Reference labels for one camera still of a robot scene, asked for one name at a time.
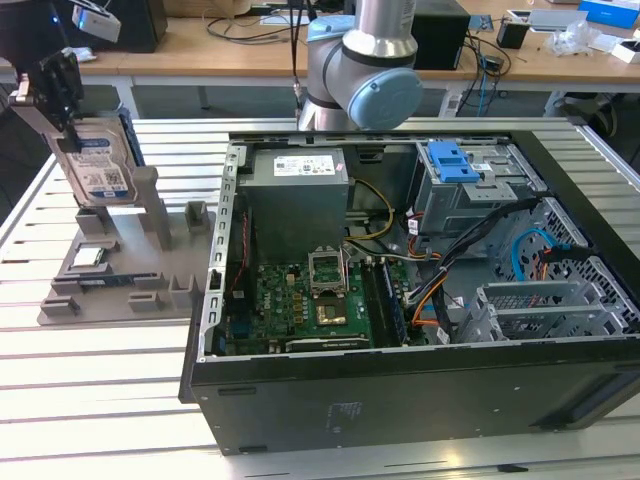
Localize grey camera mount plate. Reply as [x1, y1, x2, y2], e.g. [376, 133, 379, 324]
[8, 73, 67, 142]

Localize red wire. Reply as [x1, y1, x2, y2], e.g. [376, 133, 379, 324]
[237, 209, 252, 292]

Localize green motherboard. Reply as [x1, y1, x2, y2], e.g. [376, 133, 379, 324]
[219, 249, 376, 351]

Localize large black box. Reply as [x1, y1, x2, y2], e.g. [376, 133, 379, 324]
[0, 0, 169, 54]

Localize black computer tower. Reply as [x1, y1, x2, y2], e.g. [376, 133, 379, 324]
[412, 12, 471, 71]

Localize metal drive cage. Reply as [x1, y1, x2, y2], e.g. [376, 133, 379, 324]
[409, 141, 549, 237]

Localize silver CPU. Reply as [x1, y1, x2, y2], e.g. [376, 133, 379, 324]
[69, 247, 106, 271]

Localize yellow and black wires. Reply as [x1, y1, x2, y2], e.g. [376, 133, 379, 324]
[344, 178, 396, 241]

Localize CPU socket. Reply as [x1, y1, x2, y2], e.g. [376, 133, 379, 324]
[314, 297, 349, 326]

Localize black graphics card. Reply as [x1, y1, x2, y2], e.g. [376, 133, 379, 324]
[285, 336, 374, 353]

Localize black RAM slot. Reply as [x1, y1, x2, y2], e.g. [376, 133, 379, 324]
[362, 258, 390, 349]

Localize grey power supply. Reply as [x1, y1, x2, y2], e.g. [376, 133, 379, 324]
[238, 147, 351, 266]

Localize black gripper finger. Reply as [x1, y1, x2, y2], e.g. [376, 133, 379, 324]
[39, 49, 85, 154]

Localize hard disk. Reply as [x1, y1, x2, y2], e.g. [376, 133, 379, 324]
[49, 107, 146, 207]

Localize blue hanging cable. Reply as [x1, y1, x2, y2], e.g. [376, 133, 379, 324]
[477, 54, 490, 116]

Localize clear plastic bag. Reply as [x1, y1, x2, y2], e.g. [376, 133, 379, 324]
[544, 22, 601, 56]

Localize installed RAM stick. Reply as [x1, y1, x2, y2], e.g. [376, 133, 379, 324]
[380, 259, 409, 346]

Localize blue data wire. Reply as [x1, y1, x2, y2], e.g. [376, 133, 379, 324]
[510, 227, 559, 284]

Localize metal socket cover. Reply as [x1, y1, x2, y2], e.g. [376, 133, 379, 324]
[307, 249, 346, 297]

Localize crumpled white paper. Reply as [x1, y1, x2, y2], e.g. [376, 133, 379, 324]
[62, 47, 97, 65]

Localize blue drive latch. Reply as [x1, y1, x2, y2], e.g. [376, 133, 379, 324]
[428, 141, 480, 184]

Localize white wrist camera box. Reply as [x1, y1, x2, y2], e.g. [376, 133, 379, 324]
[71, 3, 123, 44]

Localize orange wires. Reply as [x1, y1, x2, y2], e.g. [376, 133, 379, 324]
[409, 288, 451, 329]

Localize black desk cable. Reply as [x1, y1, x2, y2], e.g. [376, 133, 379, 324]
[206, 16, 307, 47]

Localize black office chair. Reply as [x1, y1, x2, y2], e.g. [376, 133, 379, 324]
[554, 92, 619, 137]

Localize black power wire connector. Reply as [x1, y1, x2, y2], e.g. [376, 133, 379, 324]
[537, 244, 591, 264]

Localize metal disk bay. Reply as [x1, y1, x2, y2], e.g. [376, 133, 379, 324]
[457, 279, 640, 344]

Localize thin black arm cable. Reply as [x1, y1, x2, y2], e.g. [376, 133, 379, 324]
[287, 0, 304, 114]

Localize black cable bundle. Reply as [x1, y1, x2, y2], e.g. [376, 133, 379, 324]
[407, 197, 544, 307]

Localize black PC case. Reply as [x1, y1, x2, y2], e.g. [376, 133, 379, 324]
[178, 128, 640, 457]

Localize grey parts rack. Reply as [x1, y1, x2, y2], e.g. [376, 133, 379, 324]
[35, 167, 219, 329]

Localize grey flat device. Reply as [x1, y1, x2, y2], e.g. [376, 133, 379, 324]
[507, 7, 589, 34]

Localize blue box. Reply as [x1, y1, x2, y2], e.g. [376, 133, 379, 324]
[579, 0, 640, 26]

